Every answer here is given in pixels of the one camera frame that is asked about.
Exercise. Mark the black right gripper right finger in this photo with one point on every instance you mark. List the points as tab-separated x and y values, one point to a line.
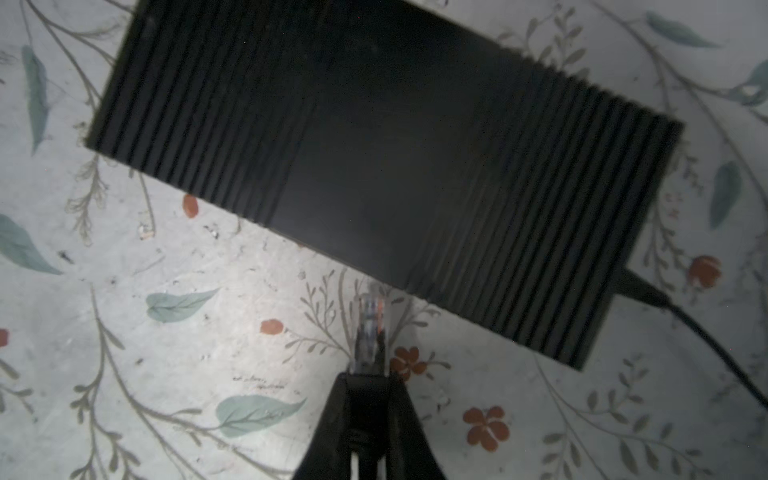
408	454

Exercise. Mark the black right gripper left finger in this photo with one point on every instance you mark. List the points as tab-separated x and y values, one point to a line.
329	452

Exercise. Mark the black power adapter with cord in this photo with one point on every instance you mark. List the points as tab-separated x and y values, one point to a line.
632	286

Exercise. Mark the blue black network switch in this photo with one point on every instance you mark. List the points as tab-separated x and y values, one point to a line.
400	144

